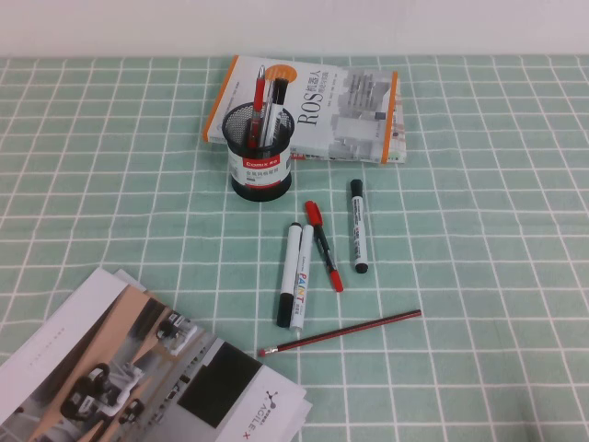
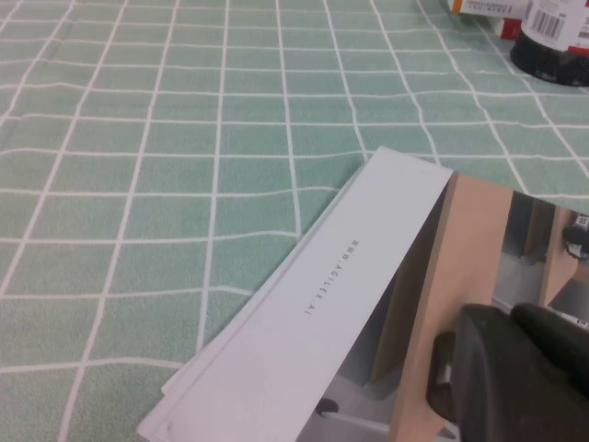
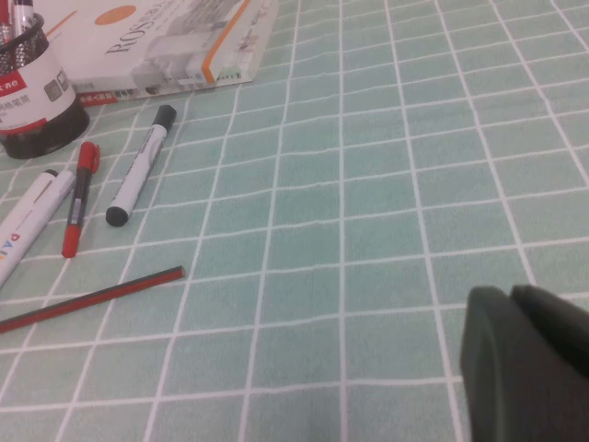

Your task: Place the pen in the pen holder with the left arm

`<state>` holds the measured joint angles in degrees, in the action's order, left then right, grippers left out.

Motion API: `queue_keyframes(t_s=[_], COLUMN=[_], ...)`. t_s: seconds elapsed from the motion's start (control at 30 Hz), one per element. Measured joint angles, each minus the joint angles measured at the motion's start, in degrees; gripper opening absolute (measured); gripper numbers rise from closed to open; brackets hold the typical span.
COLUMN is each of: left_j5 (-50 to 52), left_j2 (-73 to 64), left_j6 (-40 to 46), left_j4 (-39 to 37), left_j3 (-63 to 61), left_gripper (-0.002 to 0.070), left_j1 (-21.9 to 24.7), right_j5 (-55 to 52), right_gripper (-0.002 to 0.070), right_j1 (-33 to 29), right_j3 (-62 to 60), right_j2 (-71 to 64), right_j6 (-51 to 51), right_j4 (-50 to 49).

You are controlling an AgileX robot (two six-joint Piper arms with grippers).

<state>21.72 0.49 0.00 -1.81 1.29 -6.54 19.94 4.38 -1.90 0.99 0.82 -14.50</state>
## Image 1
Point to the red and black marker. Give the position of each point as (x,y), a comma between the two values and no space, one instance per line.
(322,239)

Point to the black and white whiteboard marker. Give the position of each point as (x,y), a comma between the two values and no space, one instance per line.
(358,225)

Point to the black mesh pen holder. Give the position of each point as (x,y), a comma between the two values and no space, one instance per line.
(260,174)

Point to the AgileX brochure with photo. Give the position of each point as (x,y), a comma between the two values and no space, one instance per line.
(92,345)

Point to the white paint marker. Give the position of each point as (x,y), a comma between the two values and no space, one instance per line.
(301,287)

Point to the white orange ROS book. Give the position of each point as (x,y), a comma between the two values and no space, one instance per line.
(349,119)

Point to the red black striped pencil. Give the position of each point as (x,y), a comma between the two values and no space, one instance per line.
(340,332)

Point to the white marker with black ends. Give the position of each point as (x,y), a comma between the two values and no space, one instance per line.
(289,267)

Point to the book with colourful cover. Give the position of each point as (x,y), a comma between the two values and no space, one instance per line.
(400,138)

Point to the transparent grey pen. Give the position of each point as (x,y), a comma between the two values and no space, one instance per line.
(269,108)

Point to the red gel pen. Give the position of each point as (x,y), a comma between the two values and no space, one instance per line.
(258,92)

